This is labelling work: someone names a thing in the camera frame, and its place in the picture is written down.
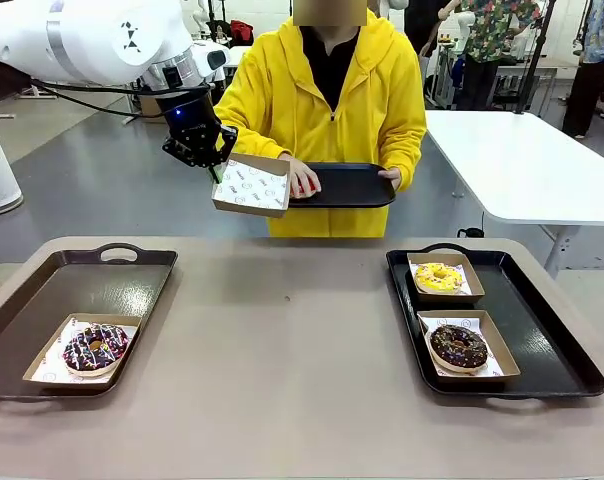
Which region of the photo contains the yellow sprinkled donut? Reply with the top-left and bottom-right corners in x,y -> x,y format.
413,262 -> 464,295

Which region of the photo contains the black floor power cable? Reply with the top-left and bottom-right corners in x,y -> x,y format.
456,212 -> 486,240

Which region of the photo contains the brown cardboard food box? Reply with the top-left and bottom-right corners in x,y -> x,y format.
406,252 -> 486,304
210,152 -> 292,220
21,312 -> 143,392
416,309 -> 522,385

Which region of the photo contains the chocolate sprinkled donut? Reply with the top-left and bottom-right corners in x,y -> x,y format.
428,323 -> 490,376

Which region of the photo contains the brown cardboard shipping box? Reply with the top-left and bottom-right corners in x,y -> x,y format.
138,94 -> 169,125

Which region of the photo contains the person in black clothes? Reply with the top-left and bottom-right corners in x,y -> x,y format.
403,0 -> 451,59

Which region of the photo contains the black slanted pole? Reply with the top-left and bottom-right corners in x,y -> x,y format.
514,0 -> 558,117

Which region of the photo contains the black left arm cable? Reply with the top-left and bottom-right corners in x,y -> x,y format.
29,77 -> 216,126

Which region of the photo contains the large white table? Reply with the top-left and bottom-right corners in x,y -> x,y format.
424,109 -> 604,277

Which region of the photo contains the person in blue shirt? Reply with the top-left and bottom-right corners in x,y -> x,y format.
561,0 -> 604,140

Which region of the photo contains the brown handled tray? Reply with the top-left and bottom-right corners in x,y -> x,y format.
0,243 -> 179,401

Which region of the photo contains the white standing desk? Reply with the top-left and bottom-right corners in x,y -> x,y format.
220,45 -> 256,71

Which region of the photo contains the red bag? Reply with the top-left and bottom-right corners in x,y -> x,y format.
229,19 -> 256,47

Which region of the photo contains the black handled tray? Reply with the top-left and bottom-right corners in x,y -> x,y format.
384,243 -> 604,401

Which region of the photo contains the person left hand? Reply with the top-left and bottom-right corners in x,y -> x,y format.
376,168 -> 403,193

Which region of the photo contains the person in floral shirt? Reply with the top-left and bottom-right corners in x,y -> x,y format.
454,0 -> 544,112

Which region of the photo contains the person left forearm yellow sleeve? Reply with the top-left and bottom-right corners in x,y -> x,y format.
379,119 -> 428,194

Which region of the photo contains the person in yellow hoodie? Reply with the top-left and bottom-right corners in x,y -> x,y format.
214,0 -> 428,239

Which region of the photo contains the person right hand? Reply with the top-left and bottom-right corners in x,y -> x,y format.
283,156 -> 324,197

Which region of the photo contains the dark donut with white drizzle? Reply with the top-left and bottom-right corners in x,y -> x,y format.
61,323 -> 131,378

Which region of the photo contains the person right forearm yellow sleeve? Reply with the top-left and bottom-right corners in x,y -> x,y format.
214,102 -> 294,162

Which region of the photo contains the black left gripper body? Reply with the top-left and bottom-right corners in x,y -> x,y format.
154,88 -> 218,139

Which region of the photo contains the black serving tray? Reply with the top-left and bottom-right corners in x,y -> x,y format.
284,162 -> 398,210

